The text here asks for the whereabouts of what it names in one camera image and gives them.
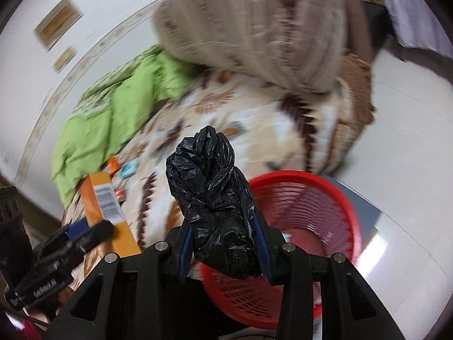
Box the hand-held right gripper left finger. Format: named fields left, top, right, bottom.
left=43, top=220, right=195, bottom=340

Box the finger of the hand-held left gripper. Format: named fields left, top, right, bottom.
left=71, top=220, right=114, bottom=254
left=44, top=219, right=90, bottom=254

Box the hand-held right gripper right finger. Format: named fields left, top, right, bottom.
left=252, top=212, right=406, bottom=340

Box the orange cardboard box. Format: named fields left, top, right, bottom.
left=78, top=172, right=142, bottom=257

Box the black plastic bag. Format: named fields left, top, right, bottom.
left=166, top=126, right=264, bottom=280

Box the red plastic mesh basket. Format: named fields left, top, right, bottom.
left=199, top=171, right=362, bottom=330

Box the teal small box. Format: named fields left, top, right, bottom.
left=119, top=160, right=138, bottom=179

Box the dark object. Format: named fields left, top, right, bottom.
left=0, top=186, right=33, bottom=286

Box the small orange packet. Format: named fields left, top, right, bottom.
left=107, top=156, right=123, bottom=176

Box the green quilt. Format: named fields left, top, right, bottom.
left=50, top=44, right=199, bottom=209

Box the leaf print blanket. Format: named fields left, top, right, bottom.
left=60, top=67, right=358, bottom=291

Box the brown knitted cloth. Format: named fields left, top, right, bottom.
left=333, top=0, right=379, bottom=139

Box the brown striped pillow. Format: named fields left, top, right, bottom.
left=153, top=0, right=349, bottom=94

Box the grey cloth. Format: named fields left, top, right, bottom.
left=380, top=0, right=453, bottom=61

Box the black cable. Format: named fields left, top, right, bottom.
left=6, top=306, right=51, bottom=327

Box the small wall picture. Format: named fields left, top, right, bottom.
left=53, top=47, right=76, bottom=72

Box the light framed wall picture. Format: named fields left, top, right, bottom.
left=33, top=0, right=84, bottom=51

